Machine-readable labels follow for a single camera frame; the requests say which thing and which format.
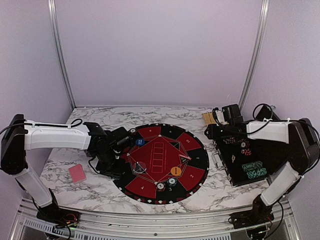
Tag triangular all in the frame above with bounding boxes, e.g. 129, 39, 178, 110
178, 154, 192, 165

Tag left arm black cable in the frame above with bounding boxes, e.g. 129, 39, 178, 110
0, 117, 101, 176

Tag round red black poker mat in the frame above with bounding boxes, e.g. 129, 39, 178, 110
113, 123, 210, 205

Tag front aluminium rail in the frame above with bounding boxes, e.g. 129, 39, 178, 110
8, 199, 301, 240

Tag right aluminium frame post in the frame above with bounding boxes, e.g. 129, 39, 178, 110
238, 0, 270, 110

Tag left aluminium frame post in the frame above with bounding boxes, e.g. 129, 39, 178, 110
47, 0, 77, 110

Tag green chips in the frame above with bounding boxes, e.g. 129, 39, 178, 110
167, 177, 178, 188

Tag blue white chip row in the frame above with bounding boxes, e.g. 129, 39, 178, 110
223, 137, 241, 145

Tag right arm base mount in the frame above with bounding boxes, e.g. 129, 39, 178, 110
228, 210, 275, 229

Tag yellow woven bamboo mat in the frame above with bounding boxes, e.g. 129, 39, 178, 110
202, 112, 216, 126

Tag black poker set case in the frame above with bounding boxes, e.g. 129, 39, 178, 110
212, 104, 298, 188

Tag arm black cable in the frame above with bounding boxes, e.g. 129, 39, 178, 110
252, 103, 320, 176
0, 117, 101, 176

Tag red playing card deck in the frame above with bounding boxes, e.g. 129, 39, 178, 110
68, 163, 87, 184

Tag teal chip row upper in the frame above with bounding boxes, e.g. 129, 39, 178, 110
241, 161, 263, 172

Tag chip stack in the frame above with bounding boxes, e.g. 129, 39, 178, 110
156, 182, 166, 192
128, 128, 138, 136

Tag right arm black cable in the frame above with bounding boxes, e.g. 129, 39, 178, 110
252, 103, 320, 176

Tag red dice in case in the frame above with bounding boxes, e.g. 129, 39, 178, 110
240, 148, 252, 156

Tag blue small blind button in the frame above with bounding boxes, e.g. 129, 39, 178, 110
135, 138, 145, 147

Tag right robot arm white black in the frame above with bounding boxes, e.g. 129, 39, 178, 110
204, 118, 320, 224

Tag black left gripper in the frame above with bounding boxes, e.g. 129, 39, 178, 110
94, 149, 126, 179

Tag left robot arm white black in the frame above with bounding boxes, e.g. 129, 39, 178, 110
0, 114, 137, 223

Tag teal chip row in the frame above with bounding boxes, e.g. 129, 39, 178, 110
246, 167, 267, 180
241, 161, 263, 172

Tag teal chip row lower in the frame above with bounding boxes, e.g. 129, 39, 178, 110
246, 167, 267, 180

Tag orange big blind button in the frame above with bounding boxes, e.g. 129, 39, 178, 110
170, 166, 182, 177

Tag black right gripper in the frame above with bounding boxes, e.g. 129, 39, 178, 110
204, 123, 233, 140

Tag aluminium frame post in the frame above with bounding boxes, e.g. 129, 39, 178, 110
47, 0, 77, 110
238, 0, 270, 110

